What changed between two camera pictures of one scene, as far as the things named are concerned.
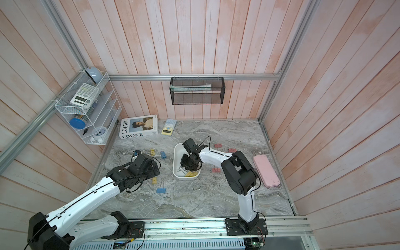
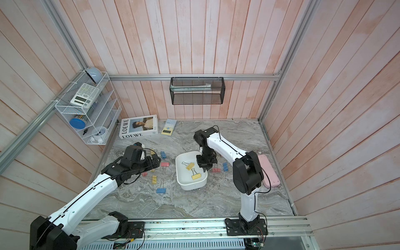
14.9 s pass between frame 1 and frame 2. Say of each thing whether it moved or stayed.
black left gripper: moved
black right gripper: moved
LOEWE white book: stayed
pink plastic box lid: stayed
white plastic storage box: moved
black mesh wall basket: stayed
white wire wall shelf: stayed
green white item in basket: stayed
